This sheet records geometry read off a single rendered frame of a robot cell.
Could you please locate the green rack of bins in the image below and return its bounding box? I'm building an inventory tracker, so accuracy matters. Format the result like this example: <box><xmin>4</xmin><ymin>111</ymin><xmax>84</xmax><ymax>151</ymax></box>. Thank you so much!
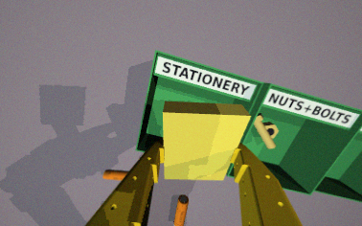
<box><xmin>135</xmin><ymin>50</ymin><xmax>362</xmax><ymax>203</ymax></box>

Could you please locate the yellow hex nut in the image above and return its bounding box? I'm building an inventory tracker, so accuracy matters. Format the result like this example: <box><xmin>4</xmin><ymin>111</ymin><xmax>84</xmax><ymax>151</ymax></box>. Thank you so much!
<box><xmin>263</xmin><ymin>122</ymin><xmax>279</xmax><ymax>139</ymax></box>

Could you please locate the tan hex-head bolt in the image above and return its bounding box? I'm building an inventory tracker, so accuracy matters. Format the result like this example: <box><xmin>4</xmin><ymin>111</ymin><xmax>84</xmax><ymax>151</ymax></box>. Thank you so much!
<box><xmin>254</xmin><ymin>113</ymin><xmax>276</xmax><ymax>149</ymax></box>

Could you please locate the yellow block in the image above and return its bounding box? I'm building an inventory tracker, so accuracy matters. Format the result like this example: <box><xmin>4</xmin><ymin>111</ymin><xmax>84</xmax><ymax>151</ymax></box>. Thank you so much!
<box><xmin>163</xmin><ymin>102</ymin><xmax>251</xmax><ymax>180</ymax></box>

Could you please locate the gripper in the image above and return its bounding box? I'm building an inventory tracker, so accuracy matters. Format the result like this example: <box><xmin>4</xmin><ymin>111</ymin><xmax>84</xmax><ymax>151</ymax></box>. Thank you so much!
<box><xmin>85</xmin><ymin>140</ymin><xmax>303</xmax><ymax>226</ymax></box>

